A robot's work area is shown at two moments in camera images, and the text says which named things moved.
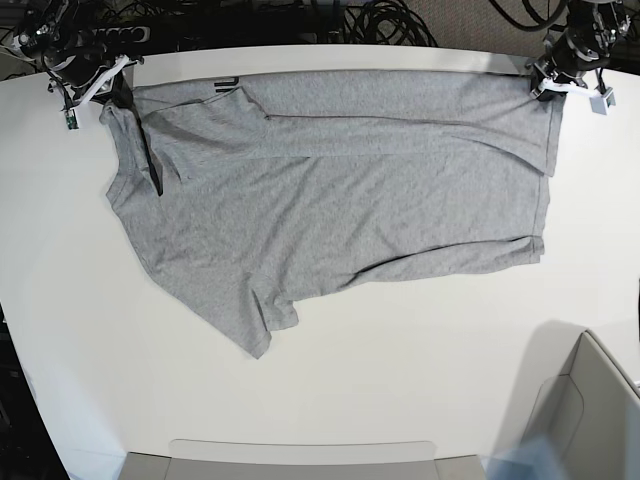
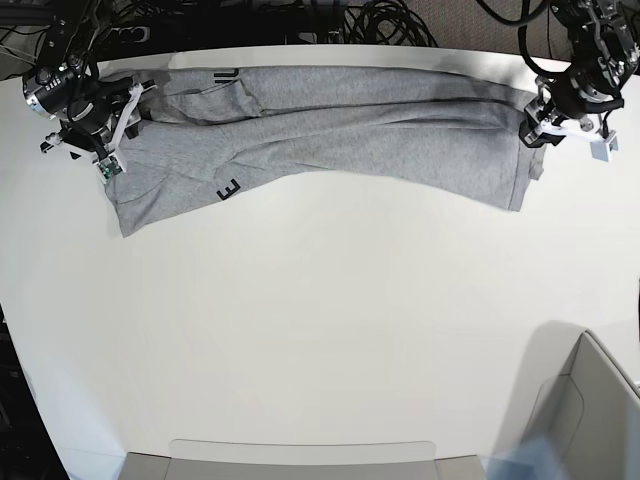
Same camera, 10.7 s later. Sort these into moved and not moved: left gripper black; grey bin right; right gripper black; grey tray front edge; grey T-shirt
Moved: left gripper black; right gripper black; grey T-shirt
Not moved: grey tray front edge; grey bin right
